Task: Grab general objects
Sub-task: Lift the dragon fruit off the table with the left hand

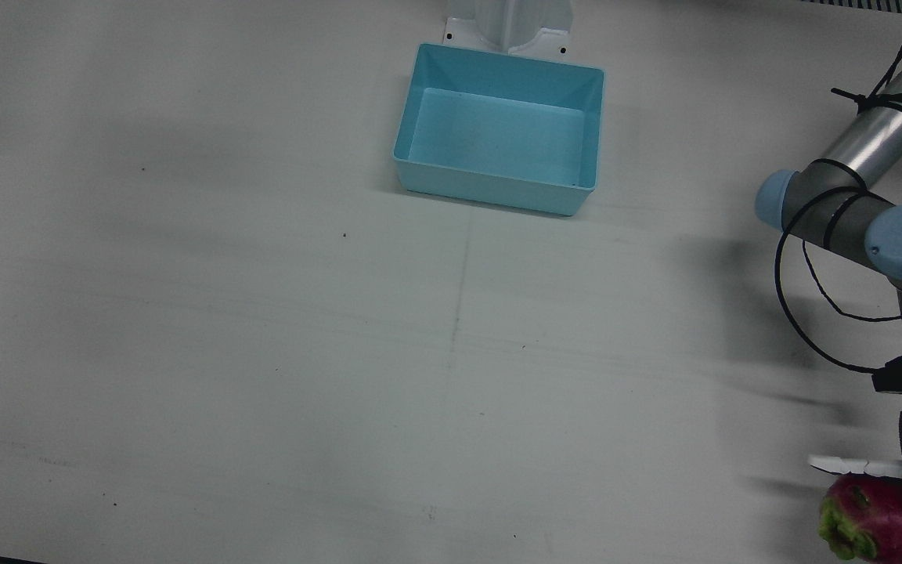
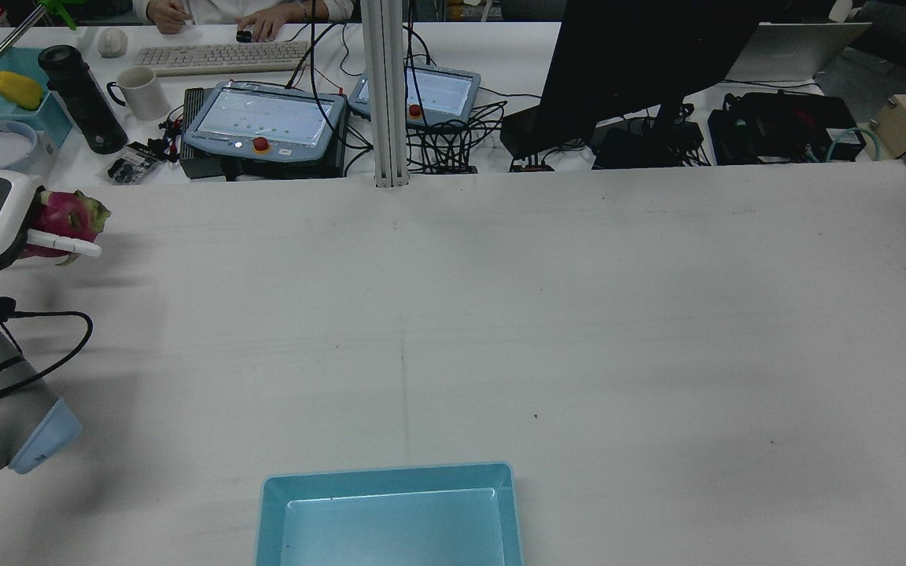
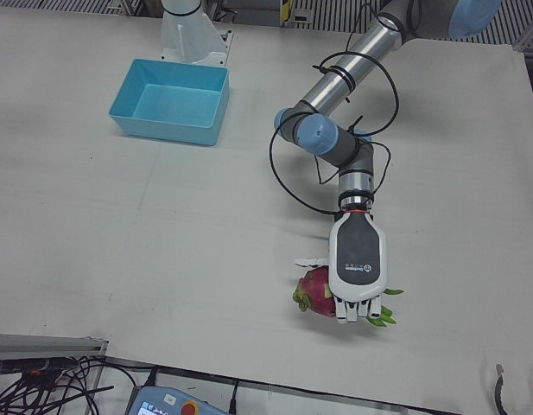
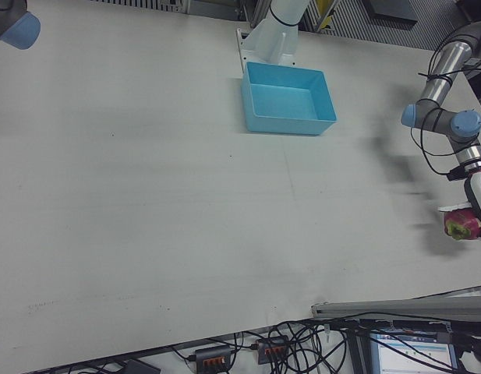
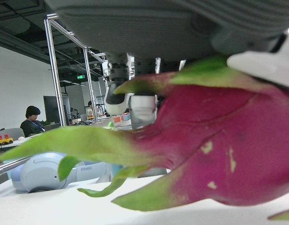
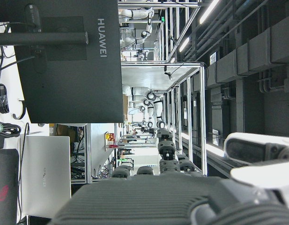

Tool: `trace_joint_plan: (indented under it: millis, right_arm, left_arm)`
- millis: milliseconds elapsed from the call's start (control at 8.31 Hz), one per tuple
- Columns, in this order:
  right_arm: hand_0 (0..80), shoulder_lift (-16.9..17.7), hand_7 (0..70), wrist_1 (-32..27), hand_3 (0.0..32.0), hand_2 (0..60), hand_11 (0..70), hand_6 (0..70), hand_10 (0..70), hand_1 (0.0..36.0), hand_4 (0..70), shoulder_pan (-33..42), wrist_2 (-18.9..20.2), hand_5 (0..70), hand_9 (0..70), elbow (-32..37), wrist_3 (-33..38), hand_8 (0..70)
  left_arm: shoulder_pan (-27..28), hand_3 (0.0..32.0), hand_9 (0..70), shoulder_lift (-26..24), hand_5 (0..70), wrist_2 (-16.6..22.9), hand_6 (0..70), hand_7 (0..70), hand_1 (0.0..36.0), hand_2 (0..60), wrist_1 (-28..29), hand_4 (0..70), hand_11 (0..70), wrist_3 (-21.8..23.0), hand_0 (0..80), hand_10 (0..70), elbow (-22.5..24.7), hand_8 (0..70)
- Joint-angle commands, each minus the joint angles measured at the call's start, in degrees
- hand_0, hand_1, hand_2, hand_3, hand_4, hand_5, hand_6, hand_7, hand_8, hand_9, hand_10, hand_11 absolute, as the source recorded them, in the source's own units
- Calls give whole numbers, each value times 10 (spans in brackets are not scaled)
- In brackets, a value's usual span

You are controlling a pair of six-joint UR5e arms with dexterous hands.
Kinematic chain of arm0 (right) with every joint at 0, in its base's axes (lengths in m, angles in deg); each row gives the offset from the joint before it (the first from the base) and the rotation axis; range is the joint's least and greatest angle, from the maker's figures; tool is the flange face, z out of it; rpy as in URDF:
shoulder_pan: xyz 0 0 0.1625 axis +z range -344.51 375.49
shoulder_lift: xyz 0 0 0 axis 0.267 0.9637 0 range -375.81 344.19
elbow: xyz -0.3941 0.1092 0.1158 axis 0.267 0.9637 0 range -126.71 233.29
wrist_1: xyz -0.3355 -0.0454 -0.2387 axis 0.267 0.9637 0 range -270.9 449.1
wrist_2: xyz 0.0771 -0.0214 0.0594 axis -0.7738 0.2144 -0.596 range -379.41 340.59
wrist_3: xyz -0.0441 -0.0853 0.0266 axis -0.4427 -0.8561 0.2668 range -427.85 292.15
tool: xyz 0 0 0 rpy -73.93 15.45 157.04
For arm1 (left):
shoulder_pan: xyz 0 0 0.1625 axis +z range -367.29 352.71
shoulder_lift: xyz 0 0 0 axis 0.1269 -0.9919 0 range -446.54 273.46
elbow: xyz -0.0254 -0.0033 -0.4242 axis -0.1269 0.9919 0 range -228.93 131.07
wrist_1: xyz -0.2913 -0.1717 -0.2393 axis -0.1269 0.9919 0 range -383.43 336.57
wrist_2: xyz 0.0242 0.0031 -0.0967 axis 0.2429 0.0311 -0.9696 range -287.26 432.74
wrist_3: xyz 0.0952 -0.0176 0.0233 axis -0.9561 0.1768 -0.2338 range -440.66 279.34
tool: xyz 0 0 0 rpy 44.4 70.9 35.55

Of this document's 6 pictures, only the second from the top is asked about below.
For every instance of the black equipment bag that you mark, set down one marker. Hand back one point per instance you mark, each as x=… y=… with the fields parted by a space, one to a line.
x=775 y=126

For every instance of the large grey teach pendant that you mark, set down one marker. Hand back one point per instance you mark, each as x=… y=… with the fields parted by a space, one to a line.
x=264 y=118

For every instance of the black computer monitor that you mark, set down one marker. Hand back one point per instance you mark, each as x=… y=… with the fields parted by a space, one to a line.
x=626 y=55

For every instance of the black drinking bottle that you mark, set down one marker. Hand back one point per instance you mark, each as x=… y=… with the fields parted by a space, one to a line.
x=87 y=102

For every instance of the person in white hoodie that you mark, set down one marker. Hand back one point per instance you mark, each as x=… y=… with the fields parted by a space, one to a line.
x=217 y=9

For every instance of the aluminium profile post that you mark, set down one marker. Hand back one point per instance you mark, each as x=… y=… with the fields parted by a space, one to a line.
x=386 y=94

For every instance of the small grey teach pendant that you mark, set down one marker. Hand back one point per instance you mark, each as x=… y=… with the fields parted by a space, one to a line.
x=441 y=90

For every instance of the white computer mouse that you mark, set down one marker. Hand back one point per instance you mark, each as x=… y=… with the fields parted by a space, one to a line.
x=112 y=42

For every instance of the pink dragon fruit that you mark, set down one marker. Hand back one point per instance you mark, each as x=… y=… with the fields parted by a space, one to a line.
x=68 y=214

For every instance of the silver laptop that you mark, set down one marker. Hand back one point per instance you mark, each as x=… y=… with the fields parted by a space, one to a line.
x=799 y=51

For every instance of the light blue plastic tray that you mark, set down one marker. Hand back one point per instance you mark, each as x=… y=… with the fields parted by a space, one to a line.
x=390 y=519

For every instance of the yellow toy fruit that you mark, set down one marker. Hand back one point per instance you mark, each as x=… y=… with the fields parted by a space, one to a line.
x=16 y=89

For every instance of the small black handheld device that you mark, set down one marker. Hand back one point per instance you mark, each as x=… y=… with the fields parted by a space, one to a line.
x=244 y=36

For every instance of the small black box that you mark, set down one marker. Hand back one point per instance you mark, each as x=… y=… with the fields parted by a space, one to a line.
x=524 y=134

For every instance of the white ceramic mug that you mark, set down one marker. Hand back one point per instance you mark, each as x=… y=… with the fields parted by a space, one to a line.
x=146 y=94

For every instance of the small black parts pack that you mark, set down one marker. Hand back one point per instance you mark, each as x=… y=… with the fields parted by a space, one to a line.
x=132 y=163

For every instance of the beige computer keyboard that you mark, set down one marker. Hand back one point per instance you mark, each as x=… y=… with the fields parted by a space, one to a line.
x=221 y=57

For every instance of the green plastic clamp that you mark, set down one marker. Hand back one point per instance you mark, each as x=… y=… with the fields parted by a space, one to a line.
x=60 y=12

